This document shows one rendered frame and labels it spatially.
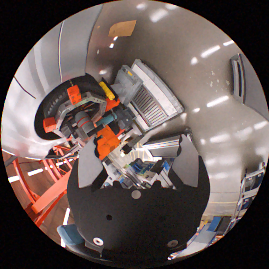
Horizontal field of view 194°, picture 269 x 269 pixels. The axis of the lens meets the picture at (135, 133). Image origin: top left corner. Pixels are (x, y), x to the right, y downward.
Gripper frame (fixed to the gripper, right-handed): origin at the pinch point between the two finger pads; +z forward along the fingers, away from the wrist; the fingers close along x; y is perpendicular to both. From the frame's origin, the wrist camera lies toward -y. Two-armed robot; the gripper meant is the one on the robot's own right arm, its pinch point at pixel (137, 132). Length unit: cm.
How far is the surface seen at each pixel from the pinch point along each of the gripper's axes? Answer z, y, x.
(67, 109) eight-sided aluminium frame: 28, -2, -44
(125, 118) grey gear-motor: 95, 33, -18
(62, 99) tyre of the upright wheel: 30, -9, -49
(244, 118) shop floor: 20, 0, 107
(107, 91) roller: 68, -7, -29
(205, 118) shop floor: 53, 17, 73
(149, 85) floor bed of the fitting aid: 89, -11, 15
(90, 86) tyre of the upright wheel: 46, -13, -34
